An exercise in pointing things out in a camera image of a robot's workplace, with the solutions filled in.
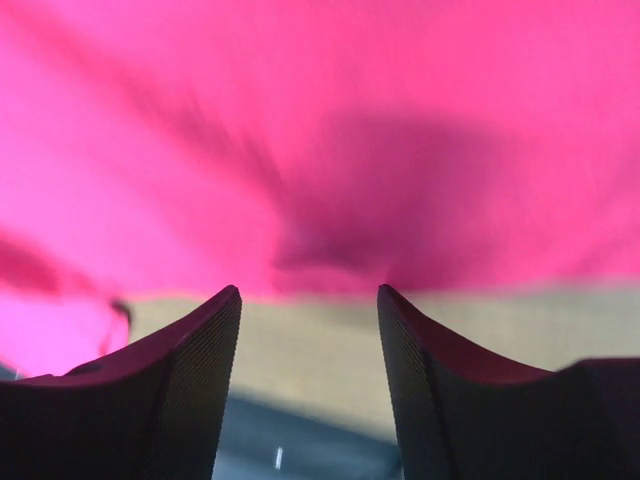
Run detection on pink t shirt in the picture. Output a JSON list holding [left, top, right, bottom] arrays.
[[1, 1, 639, 376]]

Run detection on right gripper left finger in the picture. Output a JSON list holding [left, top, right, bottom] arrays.
[[1, 286, 242, 479]]

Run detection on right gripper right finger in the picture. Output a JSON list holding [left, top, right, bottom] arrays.
[[377, 285, 639, 479]]

